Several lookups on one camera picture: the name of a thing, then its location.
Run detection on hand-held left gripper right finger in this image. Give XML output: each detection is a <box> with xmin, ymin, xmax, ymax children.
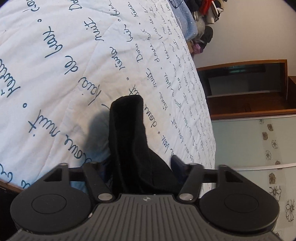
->
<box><xmin>171</xmin><ymin>155</ymin><xmax>245</xmax><ymax>202</ymax></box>

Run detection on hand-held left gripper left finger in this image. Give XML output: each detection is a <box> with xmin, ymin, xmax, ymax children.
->
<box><xmin>44</xmin><ymin>163</ymin><xmax>115</xmax><ymax>203</ymax></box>

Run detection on black pants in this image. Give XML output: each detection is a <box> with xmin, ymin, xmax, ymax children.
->
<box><xmin>108</xmin><ymin>95</ymin><xmax>185</xmax><ymax>195</ymax></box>

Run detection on white flower-print wardrobe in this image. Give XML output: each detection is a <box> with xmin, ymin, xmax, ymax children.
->
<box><xmin>211</xmin><ymin>116</ymin><xmax>296</xmax><ymax>241</ymax></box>

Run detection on white script-printed quilt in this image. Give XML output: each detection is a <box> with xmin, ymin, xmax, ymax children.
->
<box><xmin>0</xmin><ymin>0</ymin><xmax>216</xmax><ymax>193</ymax></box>

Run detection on cardboard box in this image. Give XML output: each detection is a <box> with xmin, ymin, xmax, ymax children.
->
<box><xmin>187</xmin><ymin>40</ymin><xmax>197</xmax><ymax>55</ymax></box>

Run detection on black jacket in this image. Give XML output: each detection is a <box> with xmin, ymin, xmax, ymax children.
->
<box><xmin>199</xmin><ymin>26</ymin><xmax>213</xmax><ymax>44</ymax></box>

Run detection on blue dotted blanket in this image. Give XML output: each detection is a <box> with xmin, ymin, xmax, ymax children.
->
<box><xmin>168</xmin><ymin>0</ymin><xmax>198</xmax><ymax>43</ymax></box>

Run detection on pile of clothes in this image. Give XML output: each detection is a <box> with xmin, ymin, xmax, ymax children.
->
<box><xmin>185</xmin><ymin>0</ymin><xmax>226</xmax><ymax>26</ymax></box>

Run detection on wooden bed frame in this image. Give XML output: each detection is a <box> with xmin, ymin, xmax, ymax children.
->
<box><xmin>0</xmin><ymin>180</ymin><xmax>23</xmax><ymax>194</ymax></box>

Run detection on wooden door frame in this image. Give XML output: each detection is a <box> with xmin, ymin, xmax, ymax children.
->
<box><xmin>196</xmin><ymin>60</ymin><xmax>288</xmax><ymax>120</ymax></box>

